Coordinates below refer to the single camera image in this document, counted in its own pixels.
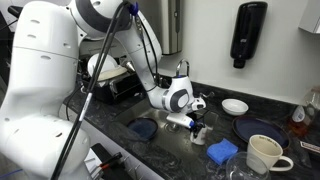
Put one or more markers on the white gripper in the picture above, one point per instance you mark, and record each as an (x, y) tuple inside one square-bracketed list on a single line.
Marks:
[(184, 120)]

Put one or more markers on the white mug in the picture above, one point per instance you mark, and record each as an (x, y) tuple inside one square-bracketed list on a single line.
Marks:
[(198, 137)]

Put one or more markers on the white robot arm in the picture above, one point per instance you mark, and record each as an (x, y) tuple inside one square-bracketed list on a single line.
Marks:
[(43, 73)]

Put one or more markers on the cream mug on counter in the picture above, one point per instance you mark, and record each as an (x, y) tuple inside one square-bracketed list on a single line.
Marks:
[(269, 151)]

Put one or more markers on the sink drain strainer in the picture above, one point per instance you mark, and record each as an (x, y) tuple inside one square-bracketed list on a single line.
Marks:
[(172, 127)]

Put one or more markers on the blue sponge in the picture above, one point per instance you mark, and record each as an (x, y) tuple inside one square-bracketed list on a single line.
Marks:
[(221, 151)]

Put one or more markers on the small white bowl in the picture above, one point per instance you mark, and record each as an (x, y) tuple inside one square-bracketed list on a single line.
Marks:
[(234, 107)]

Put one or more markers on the dark blue plate on counter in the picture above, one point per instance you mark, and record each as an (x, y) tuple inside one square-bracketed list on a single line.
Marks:
[(247, 126)]

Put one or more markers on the stainless steel sink basin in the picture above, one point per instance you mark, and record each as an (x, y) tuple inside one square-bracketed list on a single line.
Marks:
[(178, 144)]

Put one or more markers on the dark blue plate in sink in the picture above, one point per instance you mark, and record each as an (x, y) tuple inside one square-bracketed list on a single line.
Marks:
[(145, 127)]

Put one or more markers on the chrome gooseneck faucet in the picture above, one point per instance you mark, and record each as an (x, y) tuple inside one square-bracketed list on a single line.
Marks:
[(183, 64)]

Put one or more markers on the black dish rack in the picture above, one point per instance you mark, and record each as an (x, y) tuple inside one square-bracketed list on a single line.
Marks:
[(118, 89)]

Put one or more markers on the large cream plate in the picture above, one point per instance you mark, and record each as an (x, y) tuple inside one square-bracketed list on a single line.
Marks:
[(110, 69)]

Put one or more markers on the dish soap bottle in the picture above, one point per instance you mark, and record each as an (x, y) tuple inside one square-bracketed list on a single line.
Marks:
[(305, 113)]

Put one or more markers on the paper towel dispenser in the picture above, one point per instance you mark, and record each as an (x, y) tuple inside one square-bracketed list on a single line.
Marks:
[(164, 16)]

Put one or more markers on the black wall soap dispenser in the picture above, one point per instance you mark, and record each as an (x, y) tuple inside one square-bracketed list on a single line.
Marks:
[(249, 23)]

